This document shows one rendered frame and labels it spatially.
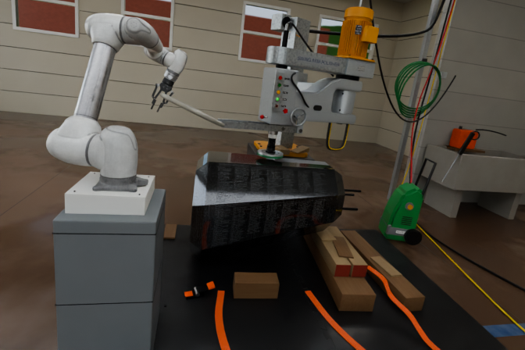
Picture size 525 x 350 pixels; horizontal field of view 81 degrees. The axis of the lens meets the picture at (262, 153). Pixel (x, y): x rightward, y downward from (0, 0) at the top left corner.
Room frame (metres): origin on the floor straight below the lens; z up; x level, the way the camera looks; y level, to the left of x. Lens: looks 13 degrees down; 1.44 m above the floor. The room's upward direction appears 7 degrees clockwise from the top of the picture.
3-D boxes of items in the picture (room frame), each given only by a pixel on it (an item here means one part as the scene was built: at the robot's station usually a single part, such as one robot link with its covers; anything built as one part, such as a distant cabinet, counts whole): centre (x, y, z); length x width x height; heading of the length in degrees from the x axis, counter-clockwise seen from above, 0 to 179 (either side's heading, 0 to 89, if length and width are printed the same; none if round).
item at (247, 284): (1.85, -0.07, 0.07); 0.30 x 0.12 x 0.12; 100
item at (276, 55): (2.62, -0.38, 1.62); 0.96 x 0.25 x 0.17; 117
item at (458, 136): (4.33, -2.82, 0.99); 0.50 x 0.22 x 0.33; 103
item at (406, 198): (3.05, -1.54, 0.43); 0.35 x 0.35 x 0.87; 87
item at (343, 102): (2.76, -0.65, 1.34); 0.19 x 0.19 x 0.20
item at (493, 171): (4.15, -2.98, 0.43); 1.30 x 0.62 x 0.86; 103
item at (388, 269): (2.20, -1.08, 0.13); 0.25 x 0.10 x 0.01; 20
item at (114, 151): (1.36, 0.66, 1.05); 0.18 x 0.16 x 0.22; 88
